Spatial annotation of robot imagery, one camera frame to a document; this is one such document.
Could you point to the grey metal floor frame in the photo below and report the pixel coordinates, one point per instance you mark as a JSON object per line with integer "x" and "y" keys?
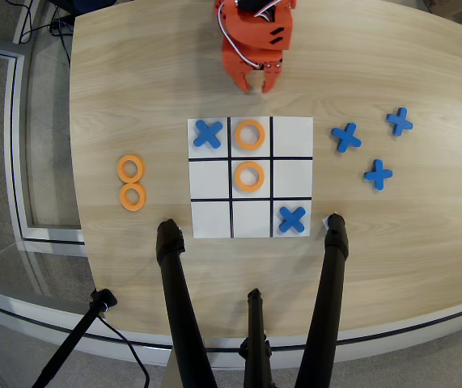
{"x": 16, "y": 141}

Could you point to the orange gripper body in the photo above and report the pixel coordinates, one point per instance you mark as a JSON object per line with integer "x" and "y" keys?
{"x": 239, "y": 64}

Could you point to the short black tripod leg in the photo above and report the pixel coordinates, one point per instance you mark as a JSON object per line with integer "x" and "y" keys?
{"x": 257, "y": 343}

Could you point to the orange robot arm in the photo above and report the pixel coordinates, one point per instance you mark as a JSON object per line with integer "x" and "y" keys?
{"x": 255, "y": 28}

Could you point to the white tic-tac-toe board sheet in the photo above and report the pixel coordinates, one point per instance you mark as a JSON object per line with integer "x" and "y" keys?
{"x": 210, "y": 178}

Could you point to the blue foam cross piece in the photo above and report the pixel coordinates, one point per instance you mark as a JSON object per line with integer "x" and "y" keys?
{"x": 399, "y": 121}
{"x": 292, "y": 220}
{"x": 208, "y": 134}
{"x": 346, "y": 137}
{"x": 378, "y": 174}

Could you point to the cardboard box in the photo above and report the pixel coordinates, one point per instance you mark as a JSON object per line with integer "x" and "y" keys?
{"x": 449, "y": 6}

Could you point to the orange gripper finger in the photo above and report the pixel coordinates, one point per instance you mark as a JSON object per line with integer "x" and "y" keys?
{"x": 271, "y": 74}
{"x": 243, "y": 81}

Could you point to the small white tape piece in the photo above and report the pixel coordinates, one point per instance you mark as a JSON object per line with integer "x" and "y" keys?
{"x": 325, "y": 221}

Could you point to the thin black stand pole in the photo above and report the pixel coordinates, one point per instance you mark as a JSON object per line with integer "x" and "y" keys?
{"x": 73, "y": 339}

